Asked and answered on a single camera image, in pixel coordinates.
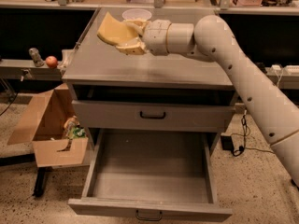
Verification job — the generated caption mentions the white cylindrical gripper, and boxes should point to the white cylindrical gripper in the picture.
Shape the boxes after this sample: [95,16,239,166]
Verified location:
[116,19,195,55]

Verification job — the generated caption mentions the yellow sponge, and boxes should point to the yellow sponge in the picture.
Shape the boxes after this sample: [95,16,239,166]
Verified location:
[97,12,138,46]

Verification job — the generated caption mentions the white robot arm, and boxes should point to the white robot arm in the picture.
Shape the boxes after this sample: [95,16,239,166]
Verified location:
[116,15,299,185]

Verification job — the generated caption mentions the grey drawer cabinet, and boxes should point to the grey drawer cabinet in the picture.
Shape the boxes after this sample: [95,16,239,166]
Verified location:
[63,7,236,148]

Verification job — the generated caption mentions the closed grey upper drawer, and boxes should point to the closed grey upper drawer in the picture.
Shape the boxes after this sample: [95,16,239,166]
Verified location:
[72,100,235,133]

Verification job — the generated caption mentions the open grey lower drawer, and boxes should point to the open grey lower drawer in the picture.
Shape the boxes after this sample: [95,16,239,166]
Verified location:
[68,129,232,222]

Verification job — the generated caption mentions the white ceramic bowl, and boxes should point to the white ceramic bowl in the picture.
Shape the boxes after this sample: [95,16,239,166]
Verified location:
[122,8,152,21]

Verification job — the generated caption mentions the red apple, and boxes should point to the red apple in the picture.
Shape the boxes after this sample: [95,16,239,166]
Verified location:
[45,56,58,68]

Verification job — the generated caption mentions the small grey figurine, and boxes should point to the small grey figurine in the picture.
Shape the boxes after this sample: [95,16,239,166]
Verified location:
[29,48,44,67]

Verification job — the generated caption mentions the green snack bag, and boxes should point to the green snack bag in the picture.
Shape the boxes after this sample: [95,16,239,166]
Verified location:
[63,116,86,139]

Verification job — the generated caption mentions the open cardboard box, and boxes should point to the open cardboard box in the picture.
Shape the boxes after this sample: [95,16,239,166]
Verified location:
[7,84,88,167]

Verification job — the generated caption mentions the black power adapter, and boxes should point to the black power adapter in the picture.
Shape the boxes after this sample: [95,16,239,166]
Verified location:
[221,135,235,152]

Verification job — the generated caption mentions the white power strip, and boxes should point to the white power strip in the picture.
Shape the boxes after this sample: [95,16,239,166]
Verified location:
[284,65,299,75]

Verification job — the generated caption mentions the black cable on floor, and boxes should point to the black cable on floor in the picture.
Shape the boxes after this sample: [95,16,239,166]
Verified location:
[229,109,275,158]

